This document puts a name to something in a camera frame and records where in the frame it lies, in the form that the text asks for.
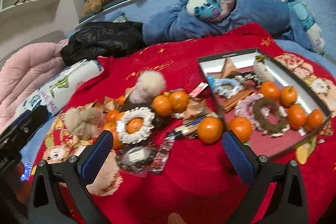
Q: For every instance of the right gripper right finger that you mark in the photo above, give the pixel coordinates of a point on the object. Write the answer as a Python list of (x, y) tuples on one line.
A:
[(241, 156)]

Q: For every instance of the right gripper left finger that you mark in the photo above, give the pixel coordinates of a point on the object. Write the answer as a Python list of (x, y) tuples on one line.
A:
[(93, 157)]

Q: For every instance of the brown knit scrunchie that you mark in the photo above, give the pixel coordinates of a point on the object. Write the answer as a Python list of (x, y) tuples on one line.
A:
[(270, 118)]

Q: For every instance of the brown wooden comb box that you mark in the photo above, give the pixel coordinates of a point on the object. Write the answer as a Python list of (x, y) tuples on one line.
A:
[(229, 104)]

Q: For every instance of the blue crochet scrunchie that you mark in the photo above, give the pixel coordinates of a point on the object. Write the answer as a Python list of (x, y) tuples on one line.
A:
[(227, 88)]

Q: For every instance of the cream fleece hair clip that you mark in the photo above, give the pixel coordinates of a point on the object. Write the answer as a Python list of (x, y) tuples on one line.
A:
[(261, 70)]

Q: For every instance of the orange pyramid snack pack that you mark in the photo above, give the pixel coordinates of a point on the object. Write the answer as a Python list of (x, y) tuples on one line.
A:
[(229, 69)]

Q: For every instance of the large front mandarin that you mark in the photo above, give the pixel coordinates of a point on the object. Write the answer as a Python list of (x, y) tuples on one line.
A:
[(288, 96)]

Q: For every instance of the black white-trim scrunchie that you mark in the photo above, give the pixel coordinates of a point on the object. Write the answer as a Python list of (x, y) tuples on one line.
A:
[(244, 77)]

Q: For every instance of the person's hand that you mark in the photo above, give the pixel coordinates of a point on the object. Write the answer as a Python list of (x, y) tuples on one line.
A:
[(175, 218)]

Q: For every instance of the beige fluffy plush scrunchie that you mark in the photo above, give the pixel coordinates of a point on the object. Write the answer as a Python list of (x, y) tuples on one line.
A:
[(85, 123)]

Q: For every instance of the pink crochet scrunchie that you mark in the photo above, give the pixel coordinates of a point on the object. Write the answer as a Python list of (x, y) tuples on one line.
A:
[(244, 108)]

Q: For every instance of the black shallow box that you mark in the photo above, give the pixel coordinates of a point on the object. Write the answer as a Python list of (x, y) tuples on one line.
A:
[(306, 117)]

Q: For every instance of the pink quilt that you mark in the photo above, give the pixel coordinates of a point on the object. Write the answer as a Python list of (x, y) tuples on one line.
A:
[(26, 71)]

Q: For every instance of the white crochet scrunchie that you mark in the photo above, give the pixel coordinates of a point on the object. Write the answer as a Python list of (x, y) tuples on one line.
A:
[(135, 125)]

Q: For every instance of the red bear blanket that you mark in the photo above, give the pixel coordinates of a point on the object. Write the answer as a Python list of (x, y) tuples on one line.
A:
[(198, 181)]

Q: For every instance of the red candy packet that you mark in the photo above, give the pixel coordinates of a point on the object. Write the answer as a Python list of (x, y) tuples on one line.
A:
[(198, 90)]

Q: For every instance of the cream pompom plush scrunchie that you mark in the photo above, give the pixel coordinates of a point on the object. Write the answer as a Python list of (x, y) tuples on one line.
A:
[(149, 85)]

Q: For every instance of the black puffer jacket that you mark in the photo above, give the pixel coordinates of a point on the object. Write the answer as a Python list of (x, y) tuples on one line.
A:
[(105, 39)]

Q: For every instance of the blue fleece blanket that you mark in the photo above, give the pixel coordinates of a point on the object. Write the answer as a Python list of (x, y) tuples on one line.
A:
[(175, 24)]

